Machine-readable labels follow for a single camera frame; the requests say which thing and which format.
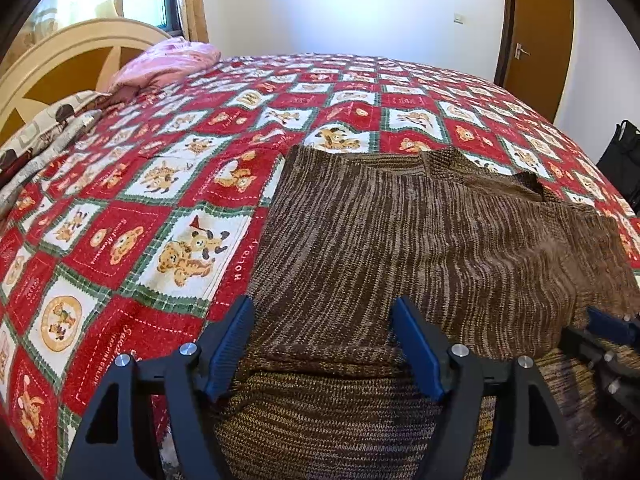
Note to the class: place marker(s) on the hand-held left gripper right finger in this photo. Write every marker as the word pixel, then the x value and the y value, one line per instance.
pixel 417 350

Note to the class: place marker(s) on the brown knit sweater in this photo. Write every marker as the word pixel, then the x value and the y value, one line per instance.
pixel 400 240

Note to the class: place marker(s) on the brown wooden door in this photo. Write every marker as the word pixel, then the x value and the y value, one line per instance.
pixel 540 35

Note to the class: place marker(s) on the red printed bear blanket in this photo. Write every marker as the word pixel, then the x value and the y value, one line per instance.
pixel 150 160

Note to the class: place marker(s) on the white wall switch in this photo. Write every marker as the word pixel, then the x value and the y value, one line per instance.
pixel 458 18

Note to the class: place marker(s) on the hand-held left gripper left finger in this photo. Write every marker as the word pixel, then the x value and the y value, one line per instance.
pixel 227 355

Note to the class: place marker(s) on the beige patterned pillow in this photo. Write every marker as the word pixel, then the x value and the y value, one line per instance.
pixel 45 130

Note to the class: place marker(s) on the pink pillow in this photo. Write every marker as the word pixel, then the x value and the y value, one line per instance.
pixel 165 60

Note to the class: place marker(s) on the cream wooden headboard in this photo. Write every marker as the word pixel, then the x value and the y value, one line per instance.
pixel 50 55

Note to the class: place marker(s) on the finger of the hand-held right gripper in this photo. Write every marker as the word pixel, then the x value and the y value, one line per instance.
pixel 610 325

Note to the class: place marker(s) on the black folding chair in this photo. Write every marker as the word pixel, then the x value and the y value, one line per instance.
pixel 622 160

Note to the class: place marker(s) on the yellow patterned curtain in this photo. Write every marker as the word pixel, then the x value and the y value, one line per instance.
pixel 195 5

